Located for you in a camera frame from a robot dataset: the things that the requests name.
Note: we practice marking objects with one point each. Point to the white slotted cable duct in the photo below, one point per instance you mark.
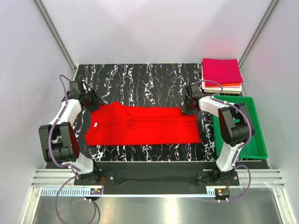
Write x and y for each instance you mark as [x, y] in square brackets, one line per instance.
[92, 192]

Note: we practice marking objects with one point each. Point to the red t shirt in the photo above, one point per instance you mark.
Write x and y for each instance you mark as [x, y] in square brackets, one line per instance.
[115, 124]

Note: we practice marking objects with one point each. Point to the right aluminium frame post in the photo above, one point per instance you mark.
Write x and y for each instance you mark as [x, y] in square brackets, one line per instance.
[265, 18]

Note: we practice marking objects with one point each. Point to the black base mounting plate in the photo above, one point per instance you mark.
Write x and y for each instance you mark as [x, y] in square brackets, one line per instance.
[202, 173]

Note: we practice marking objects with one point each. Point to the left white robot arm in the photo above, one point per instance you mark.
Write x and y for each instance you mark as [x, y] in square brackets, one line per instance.
[58, 141]

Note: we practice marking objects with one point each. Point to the cream folded t shirt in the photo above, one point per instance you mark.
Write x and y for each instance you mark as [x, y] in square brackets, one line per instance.
[227, 92]

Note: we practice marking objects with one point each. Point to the aluminium frame post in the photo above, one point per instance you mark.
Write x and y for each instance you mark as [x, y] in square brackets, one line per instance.
[51, 27]
[265, 18]

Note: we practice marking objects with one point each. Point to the left aluminium frame post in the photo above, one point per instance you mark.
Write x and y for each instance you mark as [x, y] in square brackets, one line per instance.
[51, 27]

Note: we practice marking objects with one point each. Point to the green plastic bin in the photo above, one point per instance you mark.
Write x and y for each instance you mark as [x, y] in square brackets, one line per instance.
[256, 149]

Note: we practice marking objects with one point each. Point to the aluminium front rail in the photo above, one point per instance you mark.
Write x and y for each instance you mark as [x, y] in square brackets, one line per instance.
[258, 177]

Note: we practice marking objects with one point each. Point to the orange folded t shirt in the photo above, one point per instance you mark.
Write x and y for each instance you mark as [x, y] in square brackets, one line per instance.
[229, 85]

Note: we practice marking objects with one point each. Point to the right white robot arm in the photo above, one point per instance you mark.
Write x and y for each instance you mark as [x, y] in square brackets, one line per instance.
[235, 127]

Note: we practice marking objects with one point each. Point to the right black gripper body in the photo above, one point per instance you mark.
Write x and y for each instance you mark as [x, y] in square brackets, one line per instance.
[187, 107]

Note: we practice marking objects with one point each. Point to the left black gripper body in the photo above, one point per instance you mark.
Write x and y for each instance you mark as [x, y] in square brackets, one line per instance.
[92, 99]

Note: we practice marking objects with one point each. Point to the black marbled table mat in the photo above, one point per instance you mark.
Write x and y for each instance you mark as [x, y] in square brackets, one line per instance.
[146, 85]

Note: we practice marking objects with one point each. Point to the magenta folded t shirt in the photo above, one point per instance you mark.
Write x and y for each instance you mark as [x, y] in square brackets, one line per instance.
[222, 71]

